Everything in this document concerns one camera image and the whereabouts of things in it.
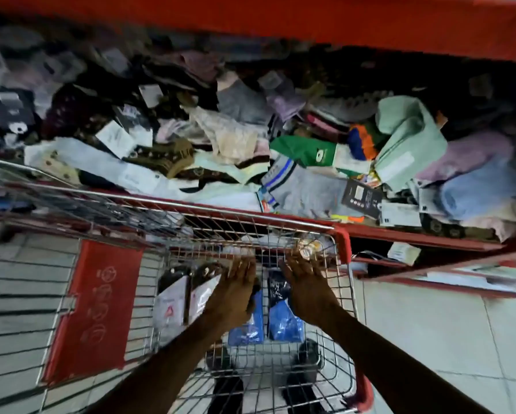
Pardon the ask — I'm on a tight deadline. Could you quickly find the red metal display bin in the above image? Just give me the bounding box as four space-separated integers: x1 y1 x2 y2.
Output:
0 0 516 300

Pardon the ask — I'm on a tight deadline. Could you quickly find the light blue folded cloth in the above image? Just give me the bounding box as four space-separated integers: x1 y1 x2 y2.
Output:
439 157 516 222

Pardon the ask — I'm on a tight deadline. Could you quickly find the brown patterned sock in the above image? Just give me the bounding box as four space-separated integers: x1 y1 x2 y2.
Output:
124 140 196 177

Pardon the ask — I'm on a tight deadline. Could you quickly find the mint green folded garment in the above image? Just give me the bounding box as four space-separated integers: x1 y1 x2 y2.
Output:
374 95 448 192

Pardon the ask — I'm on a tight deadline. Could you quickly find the person's left hand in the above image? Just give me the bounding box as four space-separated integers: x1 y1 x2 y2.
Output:
204 256 263 331

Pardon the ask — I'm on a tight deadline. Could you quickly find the blue plastic packet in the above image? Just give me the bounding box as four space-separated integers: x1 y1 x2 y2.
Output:
228 289 265 346
268 297 305 343

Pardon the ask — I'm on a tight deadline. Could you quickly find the person's right hand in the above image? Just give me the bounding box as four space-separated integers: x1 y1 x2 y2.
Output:
279 253 341 329

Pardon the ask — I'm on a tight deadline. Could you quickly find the person's right shoe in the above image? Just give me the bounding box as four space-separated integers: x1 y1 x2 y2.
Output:
283 338 326 414

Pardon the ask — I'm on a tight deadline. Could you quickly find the white paper tag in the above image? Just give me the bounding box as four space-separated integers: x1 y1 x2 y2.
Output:
387 242 421 267

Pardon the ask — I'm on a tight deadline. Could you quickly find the golden shiny packet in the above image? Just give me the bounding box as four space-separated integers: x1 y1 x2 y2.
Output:
297 238 323 260

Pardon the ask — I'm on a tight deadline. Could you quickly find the person's left forearm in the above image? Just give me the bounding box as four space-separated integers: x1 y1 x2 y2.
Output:
85 317 248 414

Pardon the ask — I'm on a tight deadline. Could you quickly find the dark navy packet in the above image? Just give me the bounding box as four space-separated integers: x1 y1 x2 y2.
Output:
268 271 291 307

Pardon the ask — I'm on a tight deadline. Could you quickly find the dark sock pack white label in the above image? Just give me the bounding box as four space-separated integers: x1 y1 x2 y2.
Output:
154 265 191 330
189 263 224 326

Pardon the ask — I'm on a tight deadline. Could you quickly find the pile of assorted socks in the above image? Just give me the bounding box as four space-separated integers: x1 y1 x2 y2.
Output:
0 26 516 244

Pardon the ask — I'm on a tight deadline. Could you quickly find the person's right forearm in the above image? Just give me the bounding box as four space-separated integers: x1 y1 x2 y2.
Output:
303 304 498 414

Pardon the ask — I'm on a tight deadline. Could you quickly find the wire shopping cart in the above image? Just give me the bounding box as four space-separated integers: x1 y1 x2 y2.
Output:
0 157 375 414

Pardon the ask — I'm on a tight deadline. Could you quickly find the black packaged sock pack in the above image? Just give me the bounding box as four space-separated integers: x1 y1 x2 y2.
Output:
0 88 36 138

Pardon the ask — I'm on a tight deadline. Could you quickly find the red plastic cart seat flap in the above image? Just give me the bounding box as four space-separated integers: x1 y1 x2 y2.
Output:
40 239 144 386

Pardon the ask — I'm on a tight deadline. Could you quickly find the grey sock with blue stripes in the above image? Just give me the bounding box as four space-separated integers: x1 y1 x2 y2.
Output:
260 155 385 220

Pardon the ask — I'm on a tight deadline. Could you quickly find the lavender folded cloth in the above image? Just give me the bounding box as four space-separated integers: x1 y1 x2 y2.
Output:
415 131 515 183

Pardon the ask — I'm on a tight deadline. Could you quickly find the black label card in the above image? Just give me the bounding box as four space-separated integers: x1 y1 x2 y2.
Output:
341 180 383 220

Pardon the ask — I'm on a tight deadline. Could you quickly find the green sock with white patch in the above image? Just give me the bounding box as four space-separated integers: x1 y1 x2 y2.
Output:
270 135 349 168

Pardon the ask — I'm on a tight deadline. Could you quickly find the orange and blue sock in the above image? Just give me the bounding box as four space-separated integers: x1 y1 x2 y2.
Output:
348 124 379 161

